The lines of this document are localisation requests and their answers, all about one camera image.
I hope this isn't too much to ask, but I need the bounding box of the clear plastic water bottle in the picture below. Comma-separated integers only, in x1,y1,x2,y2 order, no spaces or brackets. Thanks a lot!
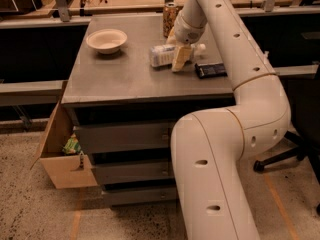
149,43,206,68

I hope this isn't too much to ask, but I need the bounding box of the open cardboard box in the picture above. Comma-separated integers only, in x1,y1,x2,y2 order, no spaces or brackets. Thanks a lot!
31,83,97,189

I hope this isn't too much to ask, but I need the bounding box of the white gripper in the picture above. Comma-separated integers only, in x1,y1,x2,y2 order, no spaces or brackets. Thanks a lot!
166,10,207,72

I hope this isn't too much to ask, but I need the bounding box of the patterned drink can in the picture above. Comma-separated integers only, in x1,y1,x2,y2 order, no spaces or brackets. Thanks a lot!
163,2,179,37

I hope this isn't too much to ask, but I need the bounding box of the black office chair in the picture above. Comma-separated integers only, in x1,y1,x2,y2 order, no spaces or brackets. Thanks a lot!
253,65,320,215

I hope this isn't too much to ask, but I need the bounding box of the green snack bag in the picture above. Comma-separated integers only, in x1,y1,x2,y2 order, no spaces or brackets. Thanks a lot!
62,134,82,155

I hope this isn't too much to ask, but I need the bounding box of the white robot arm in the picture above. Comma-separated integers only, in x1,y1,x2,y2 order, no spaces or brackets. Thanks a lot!
171,0,291,240

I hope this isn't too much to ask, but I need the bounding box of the grey drawer cabinet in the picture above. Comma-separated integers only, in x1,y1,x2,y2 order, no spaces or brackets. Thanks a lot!
62,14,234,206

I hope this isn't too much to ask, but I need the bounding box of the dark blue snack packet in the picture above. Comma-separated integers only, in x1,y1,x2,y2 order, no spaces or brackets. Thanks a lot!
195,63,227,79

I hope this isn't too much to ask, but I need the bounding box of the white paper bowl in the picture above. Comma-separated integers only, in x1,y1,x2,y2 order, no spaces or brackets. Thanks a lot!
86,29,127,55

